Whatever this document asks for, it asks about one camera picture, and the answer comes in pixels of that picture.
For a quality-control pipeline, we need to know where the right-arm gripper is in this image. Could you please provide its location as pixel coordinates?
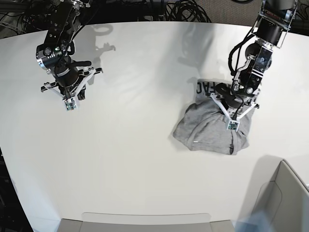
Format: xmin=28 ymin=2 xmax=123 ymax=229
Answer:
xmin=54 ymin=66 xmax=87 ymax=101

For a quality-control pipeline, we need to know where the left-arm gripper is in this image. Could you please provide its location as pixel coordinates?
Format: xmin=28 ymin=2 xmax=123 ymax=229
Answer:
xmin=216 ymin=89 xmax=253 ymax=114

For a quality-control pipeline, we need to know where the grey T-shirt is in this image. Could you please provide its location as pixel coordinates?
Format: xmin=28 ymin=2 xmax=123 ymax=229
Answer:
xmin=173 ymin=79 xmax=254 ymax=155

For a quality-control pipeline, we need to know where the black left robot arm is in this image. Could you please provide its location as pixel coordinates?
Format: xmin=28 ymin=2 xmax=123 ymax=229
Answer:
xmin=216 ymin=0 xmax=297 ymax=118

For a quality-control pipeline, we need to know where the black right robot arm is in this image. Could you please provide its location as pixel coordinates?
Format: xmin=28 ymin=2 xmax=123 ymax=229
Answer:
xmin=36 ymin=0 xmax=92 ymax=100

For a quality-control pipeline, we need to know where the beige plastic bin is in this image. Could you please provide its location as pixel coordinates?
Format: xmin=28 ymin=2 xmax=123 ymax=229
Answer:
xmin=250 ymin=160 xmax=309 ymax=232

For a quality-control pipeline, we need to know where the grey front tray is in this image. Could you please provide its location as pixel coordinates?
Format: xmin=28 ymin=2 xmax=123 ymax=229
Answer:
xmin=58 ymin=212 xmax=235 ymax=232

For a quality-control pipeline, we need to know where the blue translucent bag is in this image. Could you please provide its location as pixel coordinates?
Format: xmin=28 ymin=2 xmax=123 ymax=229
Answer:
xmin=234 ymin=210 xmax=276 ymax=232

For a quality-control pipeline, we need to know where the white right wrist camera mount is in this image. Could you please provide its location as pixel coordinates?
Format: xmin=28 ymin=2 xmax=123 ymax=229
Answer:
xmin=41 ymin=67 xmax=103 ymax=111

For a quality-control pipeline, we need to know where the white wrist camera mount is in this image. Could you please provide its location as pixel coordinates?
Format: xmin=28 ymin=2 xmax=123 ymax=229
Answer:
xmin=206 ymin=92 xmax=259 ymax=132
xmin=41 ymin=67 xmax=103 ymax=111

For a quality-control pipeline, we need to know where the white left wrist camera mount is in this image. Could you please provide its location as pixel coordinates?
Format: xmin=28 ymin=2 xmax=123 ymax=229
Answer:
xmin=206 ymin=92 xmax=259 ymax=132

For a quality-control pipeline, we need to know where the coiled black cable bundle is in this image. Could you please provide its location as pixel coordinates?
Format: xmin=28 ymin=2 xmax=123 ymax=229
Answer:
xmin=166 ymin=0 xmax=208 ymax=23

